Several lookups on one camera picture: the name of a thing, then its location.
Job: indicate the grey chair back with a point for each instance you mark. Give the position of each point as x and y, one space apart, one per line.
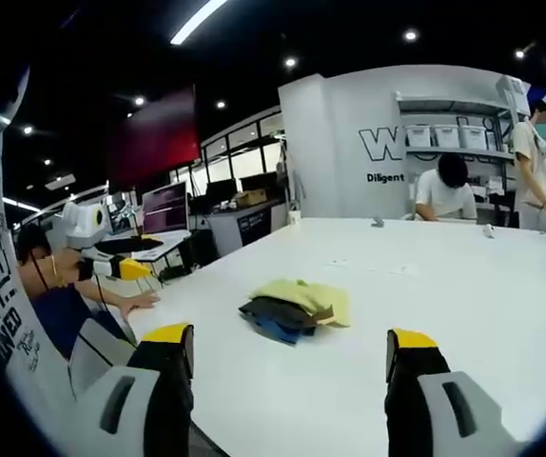
104 340

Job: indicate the long ceiling light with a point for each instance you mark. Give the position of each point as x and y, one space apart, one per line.
199 20

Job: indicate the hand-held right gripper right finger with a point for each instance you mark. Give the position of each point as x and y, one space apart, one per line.
411 404

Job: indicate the white cup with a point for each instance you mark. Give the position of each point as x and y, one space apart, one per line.
294 218

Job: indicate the white side desk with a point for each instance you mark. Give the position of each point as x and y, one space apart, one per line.
159 245

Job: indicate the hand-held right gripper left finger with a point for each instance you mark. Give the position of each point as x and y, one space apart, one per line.
168 404

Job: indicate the blue garment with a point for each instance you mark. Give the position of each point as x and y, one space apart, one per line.
280 331

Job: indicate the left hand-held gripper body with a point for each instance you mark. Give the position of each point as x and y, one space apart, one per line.
79 224

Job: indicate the yellow garment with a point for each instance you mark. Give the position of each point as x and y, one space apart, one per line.
311 295

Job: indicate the clear storage bin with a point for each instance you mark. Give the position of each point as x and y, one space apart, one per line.
446 136
418 135
473 137

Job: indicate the metal shelf unit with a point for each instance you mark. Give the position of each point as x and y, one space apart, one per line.
501 157

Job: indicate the computer monitor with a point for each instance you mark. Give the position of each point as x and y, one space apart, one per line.
164 207

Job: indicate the cardboard box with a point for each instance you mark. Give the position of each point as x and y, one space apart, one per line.
250 197

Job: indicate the small grey object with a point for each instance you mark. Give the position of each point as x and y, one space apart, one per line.
377 222

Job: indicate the black cabinet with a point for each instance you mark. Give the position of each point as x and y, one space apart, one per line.
239 231

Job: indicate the dark brown garment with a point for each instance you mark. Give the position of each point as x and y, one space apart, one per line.
282 311

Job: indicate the white printed cloth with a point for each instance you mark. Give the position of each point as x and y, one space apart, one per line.
2 285

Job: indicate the small white object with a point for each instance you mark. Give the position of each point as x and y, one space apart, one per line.
489 231

